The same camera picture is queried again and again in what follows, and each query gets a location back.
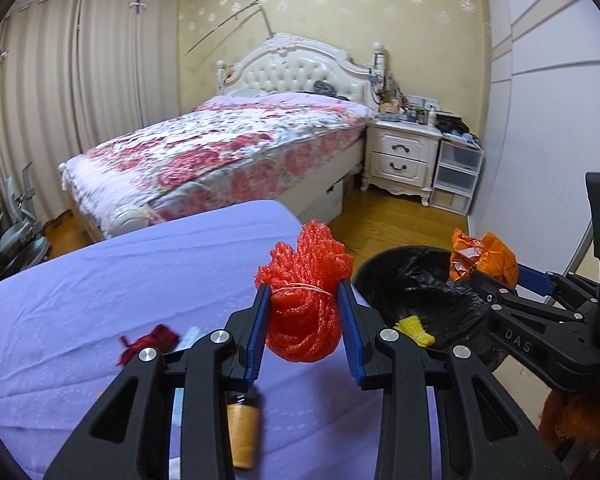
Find red foam fruit net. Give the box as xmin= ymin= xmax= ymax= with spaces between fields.
xmin=254 ymin=220 xmax=353 ymax=363

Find orange plastic wrapper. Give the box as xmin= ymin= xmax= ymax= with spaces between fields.
xmin=449 ymin=229 xmax=519 ymax=287

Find light blue sachet stick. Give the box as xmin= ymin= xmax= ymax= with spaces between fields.
xmin=174 ymin=326 xmax=204 ymax=352

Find dark red ribbon bundle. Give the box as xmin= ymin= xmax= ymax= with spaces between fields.
xmin=118 ymin=324 xmax=181 ymax=366

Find black lined trash bin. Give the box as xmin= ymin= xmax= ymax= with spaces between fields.
xmin=353 ymin=245 xmax=507 ymax=370

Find yellow foam net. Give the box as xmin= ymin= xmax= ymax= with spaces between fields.
xmin=394 ymin=315 xmax=436 ymax=348

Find white under-bed storage box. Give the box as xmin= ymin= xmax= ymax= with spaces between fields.
xmin=277 ymin=180 xmax=343 ymax=224

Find clear plastic drawer unit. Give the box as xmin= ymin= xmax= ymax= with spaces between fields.
xmin=430 ymin=136 xmax=483 ymax=216

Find white two-drawer nightstand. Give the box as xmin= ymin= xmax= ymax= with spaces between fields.
xmin=361 ymin=119 xmax=442 ymax=207

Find white bed with floral quilt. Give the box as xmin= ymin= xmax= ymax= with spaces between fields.
xmin=59 ymin=32 xmax=386 ymax=241

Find nightstand clutter bottles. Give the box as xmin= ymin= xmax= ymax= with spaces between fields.
xmin=370 ymin=72 xmax=479 ymax=144

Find beige pleated curtain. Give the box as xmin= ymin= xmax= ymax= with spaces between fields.
xmin=0 ymin=0 xmax=178 ymax=221

